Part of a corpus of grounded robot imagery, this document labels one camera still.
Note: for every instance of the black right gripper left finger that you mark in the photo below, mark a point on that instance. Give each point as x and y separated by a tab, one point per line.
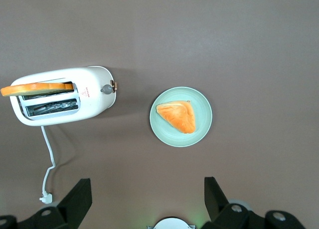
74	201

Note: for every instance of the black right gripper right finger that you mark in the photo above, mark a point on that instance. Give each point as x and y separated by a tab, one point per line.
218	206

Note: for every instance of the grey toaster lever knob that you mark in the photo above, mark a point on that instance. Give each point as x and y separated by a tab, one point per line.
107	89

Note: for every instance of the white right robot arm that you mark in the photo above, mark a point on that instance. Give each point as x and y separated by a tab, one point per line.
172	224

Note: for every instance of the white two-slot toaster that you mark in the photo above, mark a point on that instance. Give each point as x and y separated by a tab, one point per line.
94	106

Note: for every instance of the triangular golden bread piece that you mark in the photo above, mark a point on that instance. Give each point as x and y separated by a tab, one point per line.
179	115

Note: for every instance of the pale green round plate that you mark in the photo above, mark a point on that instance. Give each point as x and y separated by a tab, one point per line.
202	106

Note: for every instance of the orange toast slice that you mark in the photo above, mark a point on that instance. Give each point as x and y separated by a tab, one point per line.
37	88

